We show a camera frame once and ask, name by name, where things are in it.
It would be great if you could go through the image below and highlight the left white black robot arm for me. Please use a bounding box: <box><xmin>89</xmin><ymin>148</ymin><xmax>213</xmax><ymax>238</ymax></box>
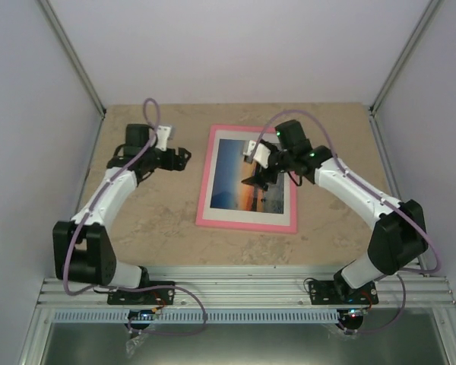
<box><xmin>52</xmin><ymin>124</ymin><xmax>192</xmax><ymax>303</ymax></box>

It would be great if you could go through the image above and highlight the left aluminium corner post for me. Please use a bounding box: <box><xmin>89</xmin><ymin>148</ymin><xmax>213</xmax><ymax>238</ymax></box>
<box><xmin>36</xmin><ymin>0</ymin><xmax>107</xmax><ymax>117</ymax></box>

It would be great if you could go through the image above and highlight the right aluminium corner post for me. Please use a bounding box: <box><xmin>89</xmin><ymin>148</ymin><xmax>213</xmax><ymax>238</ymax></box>
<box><xmin>368</xmin><ymin>0</ymin><xmax>445</xmax><ymax>115</ymax></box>

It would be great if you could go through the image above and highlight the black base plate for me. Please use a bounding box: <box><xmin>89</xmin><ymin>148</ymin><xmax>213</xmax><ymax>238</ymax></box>
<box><xmin>303</xmin><ymin>278</ymin><xmax>379</xmax><ymax>306</ymax></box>
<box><xmin>106</xmin><ymin>281</ymin><xmax>176</xmax><ymax>306</ymax></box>

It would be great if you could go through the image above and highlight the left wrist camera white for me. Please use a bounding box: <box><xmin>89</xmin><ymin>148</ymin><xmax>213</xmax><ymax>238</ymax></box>
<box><xmin>154</xmin><ymin>125</ymin><xmax>175</xmax><ymax>151</ymax></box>

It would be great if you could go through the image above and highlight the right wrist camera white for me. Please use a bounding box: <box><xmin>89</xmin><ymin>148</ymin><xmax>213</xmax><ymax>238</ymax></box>
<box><xmin>242</xmin><ymin>140</ymin><xmax>271</xmax><ymax>169</ymax></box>

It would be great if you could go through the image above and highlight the sunset landscape photo print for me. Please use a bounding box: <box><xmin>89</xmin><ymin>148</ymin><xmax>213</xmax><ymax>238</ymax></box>
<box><xmin>210</xmin><ymin>139</ymin><xmax>284</xmax><ymax>214</ymax></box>

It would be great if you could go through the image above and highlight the pink wooden picture frame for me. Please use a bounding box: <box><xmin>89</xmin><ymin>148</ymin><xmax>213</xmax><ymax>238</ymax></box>
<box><xmin>195</xmin><ymin>124</ymin><xmax>299</xmax><ymax>234</ymax></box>

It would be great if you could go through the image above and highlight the left controller circuit board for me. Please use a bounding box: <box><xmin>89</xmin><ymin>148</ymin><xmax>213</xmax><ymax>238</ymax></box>
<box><xmin>127</xmin><ymin>306</ymin><xmax>163</xmax><ymax>322</ymax></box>

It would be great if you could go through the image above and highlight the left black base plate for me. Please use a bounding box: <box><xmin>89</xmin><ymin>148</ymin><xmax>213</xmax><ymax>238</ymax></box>
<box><xmin>106</xmin><ymin>281</ymin><xmax>176</xmax><ymax>306</ymax></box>

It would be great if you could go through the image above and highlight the slotted grey cable duct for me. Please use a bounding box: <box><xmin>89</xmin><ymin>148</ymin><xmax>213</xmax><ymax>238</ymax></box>
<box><xmin>52</xmin><ymin>309</ymin><xmax>339</xmax><ymax>324</ymax></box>

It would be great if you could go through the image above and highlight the white mat board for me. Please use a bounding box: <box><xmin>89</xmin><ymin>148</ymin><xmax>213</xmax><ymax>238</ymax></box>
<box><xmin>201</xmin><ymin>129</ymin><xmax>293</xmax><ymax>227</ymax></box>

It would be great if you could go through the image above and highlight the right controller circuit board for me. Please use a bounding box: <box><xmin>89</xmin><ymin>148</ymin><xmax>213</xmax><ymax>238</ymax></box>
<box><xmin>340</xmin><ymin>306</ymin><xmax>369</xmax><ymax>318</ymax></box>

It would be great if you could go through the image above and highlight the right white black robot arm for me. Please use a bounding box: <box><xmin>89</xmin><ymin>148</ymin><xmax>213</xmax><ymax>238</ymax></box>
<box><xmin>242</xmin><ymin>119</ymin><xmax>429</xmax><ymax>303</ymax></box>

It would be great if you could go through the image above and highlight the aluminium rail base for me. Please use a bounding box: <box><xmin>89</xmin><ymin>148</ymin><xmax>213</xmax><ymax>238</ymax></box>
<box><xmin>37</xmin><ymin>252</ymin><xmax>456</xmax><ymax>309</ymax></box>

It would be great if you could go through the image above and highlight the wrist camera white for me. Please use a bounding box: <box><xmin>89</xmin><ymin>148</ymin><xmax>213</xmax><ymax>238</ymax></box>
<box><xmin>242</xmin><ymin>140</ymin><xmax>271</xmax><ymax>169</ymax></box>
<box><xmin>154</xmin><ymin>125</ymin><xmax>175</xmax><ymax>151</ymax></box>

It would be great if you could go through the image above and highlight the aluminium corner post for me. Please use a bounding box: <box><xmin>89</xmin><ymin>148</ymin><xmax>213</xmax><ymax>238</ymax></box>
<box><xmin>368</xmin><ymin>0</ymin><xmax>445</xmax><ymax>115</ymax></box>
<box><xmin>36</xmin><ymin>0</ymin><xmax>107</xmax><ymax>117</ymax></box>

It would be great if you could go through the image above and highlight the controller circuit board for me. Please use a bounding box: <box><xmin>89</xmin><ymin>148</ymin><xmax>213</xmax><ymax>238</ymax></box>
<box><xmin>340</xmin><ymin>306</ymin><xmax>369</xmax><ymax>318</ymax></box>
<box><xmin>127</xmin><ymin>306</ymin><xmax>163</xmax><ymax>322</ymax></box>

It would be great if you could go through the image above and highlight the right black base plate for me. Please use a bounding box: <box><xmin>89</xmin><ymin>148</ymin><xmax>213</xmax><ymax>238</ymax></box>
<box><xmin>303</xmin><ymin>278</ymin><xmax>379</xmax><ymax>306</ymax></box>

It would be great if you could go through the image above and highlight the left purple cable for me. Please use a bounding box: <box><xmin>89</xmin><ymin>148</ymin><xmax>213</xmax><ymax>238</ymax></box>
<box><xmin>62</xmin><ymin>97</ymin><xmax>208</xmax><ymax>338</ymax></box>

